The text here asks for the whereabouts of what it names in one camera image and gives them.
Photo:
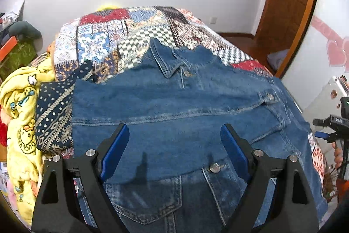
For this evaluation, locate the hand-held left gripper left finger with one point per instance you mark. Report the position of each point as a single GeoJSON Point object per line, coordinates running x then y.
{"type": "Point", "coordinates": [117, 149]}

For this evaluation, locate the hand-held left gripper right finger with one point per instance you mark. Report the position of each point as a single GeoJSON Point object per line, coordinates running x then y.
{"type": "Point", "coordinates": [235, 149]}

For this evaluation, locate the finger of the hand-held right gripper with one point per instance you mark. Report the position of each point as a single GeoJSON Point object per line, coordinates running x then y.
{"type": "Point", "coordinates": [321, 122]}
{"type": "Point", "coordinates": [323, 136]}

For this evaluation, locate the blue denim jacket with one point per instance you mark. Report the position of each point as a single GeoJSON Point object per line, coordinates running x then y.
{"type": "Point", "coordinates": [174, 102]}

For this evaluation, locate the person's right hand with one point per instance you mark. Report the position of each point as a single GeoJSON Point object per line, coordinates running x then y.
{"type": "Point", "coordinates": [338, 156]}

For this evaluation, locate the white cabinet with stickers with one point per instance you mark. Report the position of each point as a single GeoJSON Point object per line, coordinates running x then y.
{"type": "Point", "coordinates": [321, 102]}

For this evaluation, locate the light blue cloth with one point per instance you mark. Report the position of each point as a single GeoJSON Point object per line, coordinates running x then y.
{"type": "Point", "coordinates": [278, 58]}

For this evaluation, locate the wardrobe with pink heart stickers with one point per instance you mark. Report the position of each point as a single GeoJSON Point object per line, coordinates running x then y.
{"type": "Point", "coordinates": [321, 39]}

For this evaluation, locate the yellow duck print blanket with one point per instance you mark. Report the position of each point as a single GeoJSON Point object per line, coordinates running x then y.
{"type": "Point", "coordinates": [19, 118]}

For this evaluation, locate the patchwork patterned bedspread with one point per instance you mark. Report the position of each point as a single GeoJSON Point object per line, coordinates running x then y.
{"type": "Point", "coordinates": [103, 39]}

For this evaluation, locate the red plush toy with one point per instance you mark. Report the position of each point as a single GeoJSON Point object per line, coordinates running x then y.
{"type": "Point", "coordinates": [2, 128]}

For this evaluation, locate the green patterned table cover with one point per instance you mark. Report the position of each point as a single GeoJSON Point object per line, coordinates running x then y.
{"type": "Point", "coordinates": [19, 58]}

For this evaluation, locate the yellow fuzzy hoop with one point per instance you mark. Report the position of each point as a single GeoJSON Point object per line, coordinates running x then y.
{"type": "Point", "coordinates": [107, 7]}

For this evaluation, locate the orange box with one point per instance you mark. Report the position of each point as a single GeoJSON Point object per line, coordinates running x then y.
{"type": "Point", "coordinates": [6, 48]}

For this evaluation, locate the dark green cushion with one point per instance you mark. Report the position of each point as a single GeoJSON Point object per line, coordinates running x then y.
{"type": "Point", "coordinates": [26, 29]}

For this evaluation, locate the white wall socket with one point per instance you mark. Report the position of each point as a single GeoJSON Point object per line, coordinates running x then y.
{"type": "Point", "coordinates": [213, 20]}

